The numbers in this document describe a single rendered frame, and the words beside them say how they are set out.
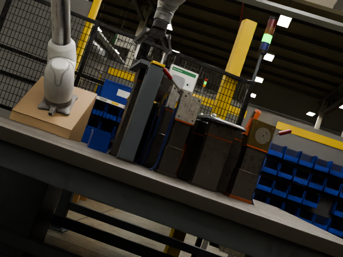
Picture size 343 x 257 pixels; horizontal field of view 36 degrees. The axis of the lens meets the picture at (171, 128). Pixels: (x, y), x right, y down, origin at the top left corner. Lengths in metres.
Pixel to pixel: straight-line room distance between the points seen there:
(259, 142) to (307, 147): 2.76
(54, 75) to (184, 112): 0.88
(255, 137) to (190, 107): 0.33
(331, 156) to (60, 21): 3.08
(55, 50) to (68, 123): 0.41
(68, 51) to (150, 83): 0.80
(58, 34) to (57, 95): 0.33
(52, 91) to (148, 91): 0.74
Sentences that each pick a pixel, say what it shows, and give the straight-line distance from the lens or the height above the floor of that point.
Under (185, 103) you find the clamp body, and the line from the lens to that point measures 2.26.
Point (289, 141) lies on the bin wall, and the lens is 5.09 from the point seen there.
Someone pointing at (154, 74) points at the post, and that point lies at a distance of 2.34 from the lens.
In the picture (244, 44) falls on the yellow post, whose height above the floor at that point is 1.80.
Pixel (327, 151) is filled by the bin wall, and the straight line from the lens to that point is 5.14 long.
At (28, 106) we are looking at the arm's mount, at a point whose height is 0.80.
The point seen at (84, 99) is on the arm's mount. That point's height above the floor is 0.94.
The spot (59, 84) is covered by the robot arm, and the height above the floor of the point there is 0.96.
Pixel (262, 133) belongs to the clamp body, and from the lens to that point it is 2.36.
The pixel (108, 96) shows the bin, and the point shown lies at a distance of 3.67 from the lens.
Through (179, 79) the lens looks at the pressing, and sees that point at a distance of 3.66.
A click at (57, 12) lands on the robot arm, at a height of 1.31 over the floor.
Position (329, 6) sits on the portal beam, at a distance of 7.22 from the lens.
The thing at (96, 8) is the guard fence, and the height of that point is 1.89.
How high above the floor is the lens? 0.76
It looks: 3 degrees up
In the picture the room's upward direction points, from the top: 19 degrees clockwise
